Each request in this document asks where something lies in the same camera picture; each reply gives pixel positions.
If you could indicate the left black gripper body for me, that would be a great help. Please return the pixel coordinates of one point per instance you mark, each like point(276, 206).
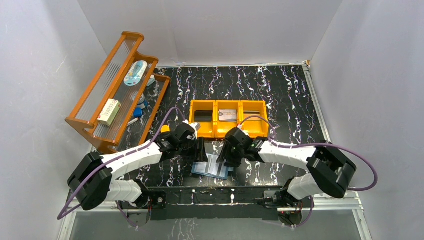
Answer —
point(199, 149)

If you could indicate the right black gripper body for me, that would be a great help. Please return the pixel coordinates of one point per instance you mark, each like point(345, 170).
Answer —
point(228, 153)

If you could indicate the white blue VIP card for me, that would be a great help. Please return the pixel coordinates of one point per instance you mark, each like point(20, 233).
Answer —
point(213, 168)

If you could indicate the blue card holder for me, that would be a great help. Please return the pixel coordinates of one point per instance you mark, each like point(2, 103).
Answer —
point(200, 169)

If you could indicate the yellow three-compartment bin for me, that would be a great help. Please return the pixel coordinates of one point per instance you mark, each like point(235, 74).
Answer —
point(218, 129)

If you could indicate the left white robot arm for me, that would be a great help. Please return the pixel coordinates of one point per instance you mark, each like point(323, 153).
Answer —
point(96, 178)

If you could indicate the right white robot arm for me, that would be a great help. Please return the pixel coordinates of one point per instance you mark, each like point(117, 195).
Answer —
point(329, 171)

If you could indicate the silver cards in bin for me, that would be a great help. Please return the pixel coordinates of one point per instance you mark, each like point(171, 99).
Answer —
point(227, 115)

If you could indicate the yellow grey eraser block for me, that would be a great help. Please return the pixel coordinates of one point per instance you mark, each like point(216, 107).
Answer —
point(165, 129)

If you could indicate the white pen on shelf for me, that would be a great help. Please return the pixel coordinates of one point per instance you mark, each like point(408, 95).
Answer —
point(132, 121)

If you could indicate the small grey blue item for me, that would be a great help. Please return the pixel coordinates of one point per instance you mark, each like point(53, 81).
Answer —
point(151, 81)

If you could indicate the orange wooden shelf rack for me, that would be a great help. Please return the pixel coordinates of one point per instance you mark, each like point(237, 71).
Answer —
point(108, 83)

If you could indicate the white red small box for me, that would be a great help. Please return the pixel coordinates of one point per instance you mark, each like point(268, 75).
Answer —
point(109, 112)

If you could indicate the light blue oval case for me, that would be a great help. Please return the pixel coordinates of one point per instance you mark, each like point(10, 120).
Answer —
point(135, 73)

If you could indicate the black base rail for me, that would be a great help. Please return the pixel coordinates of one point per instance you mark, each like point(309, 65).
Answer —
point(215, 198)

